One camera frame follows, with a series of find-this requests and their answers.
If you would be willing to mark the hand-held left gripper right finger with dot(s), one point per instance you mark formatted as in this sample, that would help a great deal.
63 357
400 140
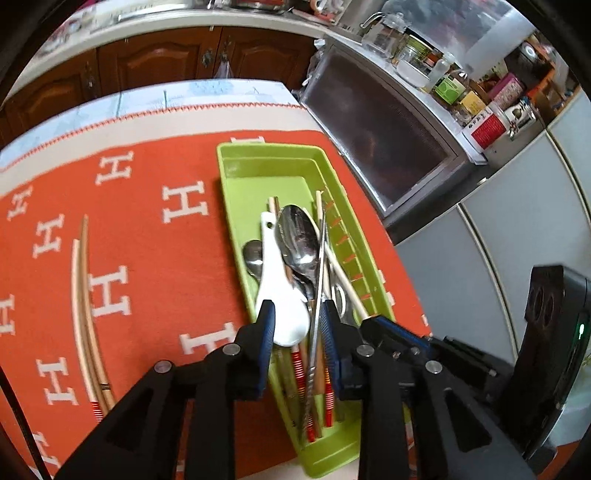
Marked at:
328 332

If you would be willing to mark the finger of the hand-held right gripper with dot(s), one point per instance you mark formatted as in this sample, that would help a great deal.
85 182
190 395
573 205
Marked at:
397 330

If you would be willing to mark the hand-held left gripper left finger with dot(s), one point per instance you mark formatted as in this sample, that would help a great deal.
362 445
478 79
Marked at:
268 332

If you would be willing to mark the white ceramic spoon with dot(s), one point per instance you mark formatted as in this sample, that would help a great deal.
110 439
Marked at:
281 304

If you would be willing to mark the wooden chopstick striped end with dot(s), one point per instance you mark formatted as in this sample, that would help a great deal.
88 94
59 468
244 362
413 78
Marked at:
328 397
298 369
107 387

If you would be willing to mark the small steel spoon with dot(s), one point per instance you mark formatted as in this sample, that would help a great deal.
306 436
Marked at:
251 258

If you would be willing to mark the large steel spoon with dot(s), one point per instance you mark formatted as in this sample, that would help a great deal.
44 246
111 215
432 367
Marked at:
298 240

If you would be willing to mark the green plastic utensil tray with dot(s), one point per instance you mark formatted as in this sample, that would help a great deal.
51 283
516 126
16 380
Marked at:
258 184

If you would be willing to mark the white cabinet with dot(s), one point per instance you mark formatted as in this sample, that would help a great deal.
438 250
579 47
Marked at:
485 240

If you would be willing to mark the orange printed tablecloth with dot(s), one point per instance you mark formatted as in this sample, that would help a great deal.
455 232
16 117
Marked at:
152 277

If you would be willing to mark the steel countertop appliance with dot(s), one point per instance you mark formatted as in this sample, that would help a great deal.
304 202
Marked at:
383 129

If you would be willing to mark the red box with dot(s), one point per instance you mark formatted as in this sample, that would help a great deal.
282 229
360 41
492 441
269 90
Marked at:
485 129

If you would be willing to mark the yellow packet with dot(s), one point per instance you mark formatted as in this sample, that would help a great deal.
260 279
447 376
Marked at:
471 104

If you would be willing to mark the green labelled jar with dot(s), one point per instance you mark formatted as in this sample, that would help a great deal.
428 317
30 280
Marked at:
448 90

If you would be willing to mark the clear plastic bag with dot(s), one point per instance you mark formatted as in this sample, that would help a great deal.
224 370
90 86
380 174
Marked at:
225 70

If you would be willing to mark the pink box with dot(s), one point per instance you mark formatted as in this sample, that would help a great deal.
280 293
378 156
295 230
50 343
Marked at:
508 85

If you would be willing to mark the glass teapot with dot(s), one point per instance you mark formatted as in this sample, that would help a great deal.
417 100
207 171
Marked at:
383 37

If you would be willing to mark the translucent plastic sheet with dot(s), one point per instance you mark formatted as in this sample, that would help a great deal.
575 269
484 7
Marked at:
498 37

